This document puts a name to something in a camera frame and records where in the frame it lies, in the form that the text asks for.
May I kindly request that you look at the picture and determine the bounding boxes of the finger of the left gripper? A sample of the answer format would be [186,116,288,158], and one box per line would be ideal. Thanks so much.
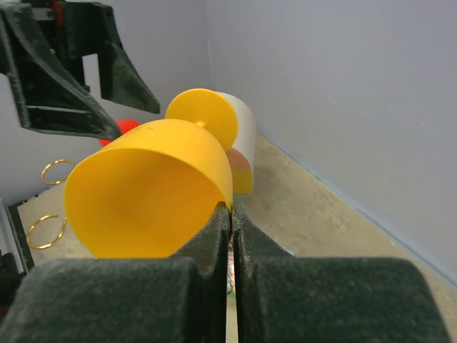
[96,4,160,114]

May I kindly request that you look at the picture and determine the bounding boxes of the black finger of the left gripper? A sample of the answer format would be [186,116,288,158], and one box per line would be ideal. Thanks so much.
[1,6,121,139]

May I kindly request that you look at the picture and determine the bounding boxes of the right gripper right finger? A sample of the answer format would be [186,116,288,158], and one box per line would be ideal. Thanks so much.
[231,204,451,342]

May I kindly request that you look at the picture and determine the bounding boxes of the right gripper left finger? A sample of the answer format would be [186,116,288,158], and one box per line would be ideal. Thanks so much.
[1,204,229,342]

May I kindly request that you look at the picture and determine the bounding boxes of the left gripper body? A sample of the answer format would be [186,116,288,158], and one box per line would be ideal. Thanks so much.
[30,1,100,63]

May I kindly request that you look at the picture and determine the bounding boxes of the red plastic goblet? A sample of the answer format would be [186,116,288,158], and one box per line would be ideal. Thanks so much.
[99,119,142,148]

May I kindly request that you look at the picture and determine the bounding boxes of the orange plastic goblet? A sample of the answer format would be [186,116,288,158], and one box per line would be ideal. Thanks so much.
[64,89,238,259]

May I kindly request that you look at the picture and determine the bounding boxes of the gold wine glass rack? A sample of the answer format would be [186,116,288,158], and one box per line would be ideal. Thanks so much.
[24,159,76,251]

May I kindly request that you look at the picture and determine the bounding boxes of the colourful children's book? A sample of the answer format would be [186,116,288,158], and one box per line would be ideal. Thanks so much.
[227,239,236,299]

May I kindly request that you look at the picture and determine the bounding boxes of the white orange cylinder appliance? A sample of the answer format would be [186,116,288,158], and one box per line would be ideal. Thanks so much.
[219,92,257,196]

